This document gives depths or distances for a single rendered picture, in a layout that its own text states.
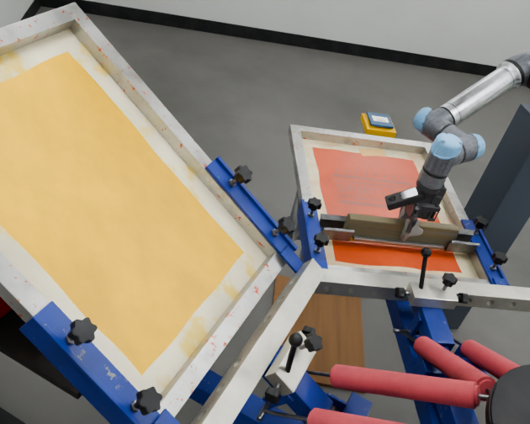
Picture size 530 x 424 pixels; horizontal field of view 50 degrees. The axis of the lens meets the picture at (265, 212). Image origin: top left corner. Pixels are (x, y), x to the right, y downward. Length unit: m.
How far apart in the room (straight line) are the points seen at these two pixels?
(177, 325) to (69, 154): 0.41
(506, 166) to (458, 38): 3.40
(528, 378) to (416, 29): 4.71
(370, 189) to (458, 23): 3.82
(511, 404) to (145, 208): 0.80
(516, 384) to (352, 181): 1.12
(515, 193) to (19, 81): 1.91
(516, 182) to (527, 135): 0.19
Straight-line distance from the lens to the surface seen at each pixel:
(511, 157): 2.49
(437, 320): 1.57
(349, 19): 5.45
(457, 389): 1.18
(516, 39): 6.04
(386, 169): 2.20
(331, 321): 2.83
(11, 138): 1.22
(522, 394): 1.14
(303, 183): 1.92
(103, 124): 1.33
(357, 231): 1.77
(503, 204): 2.54
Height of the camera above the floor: 2.11
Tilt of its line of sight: 39 degrees down
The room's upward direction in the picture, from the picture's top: 14 degrees clockwise
